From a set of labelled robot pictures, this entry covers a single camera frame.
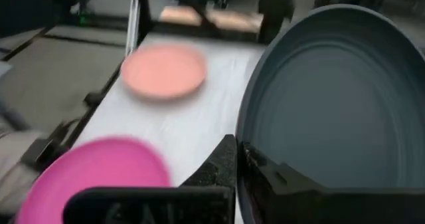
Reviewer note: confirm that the peach plate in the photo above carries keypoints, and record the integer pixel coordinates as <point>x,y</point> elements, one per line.
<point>163,71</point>

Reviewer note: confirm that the black table clamp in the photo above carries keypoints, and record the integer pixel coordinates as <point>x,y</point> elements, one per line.
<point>44,147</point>

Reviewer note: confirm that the large magenta plate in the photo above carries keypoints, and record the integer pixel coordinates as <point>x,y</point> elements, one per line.
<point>96,180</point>

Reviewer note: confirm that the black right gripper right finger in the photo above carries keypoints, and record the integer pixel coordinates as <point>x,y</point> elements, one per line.
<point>292,194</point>

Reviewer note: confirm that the light wooden shelf board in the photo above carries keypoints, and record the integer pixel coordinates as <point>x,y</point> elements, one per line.
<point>212,18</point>

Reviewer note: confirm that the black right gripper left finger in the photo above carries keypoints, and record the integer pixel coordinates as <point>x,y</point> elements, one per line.
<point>216,164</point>

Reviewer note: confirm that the black frame post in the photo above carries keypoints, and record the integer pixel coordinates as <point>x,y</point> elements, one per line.
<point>141,11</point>

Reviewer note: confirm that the dark grey-blue plate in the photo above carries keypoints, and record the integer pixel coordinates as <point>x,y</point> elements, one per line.
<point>335,107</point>

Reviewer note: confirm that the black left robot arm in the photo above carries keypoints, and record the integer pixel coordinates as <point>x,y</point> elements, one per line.
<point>275,9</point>

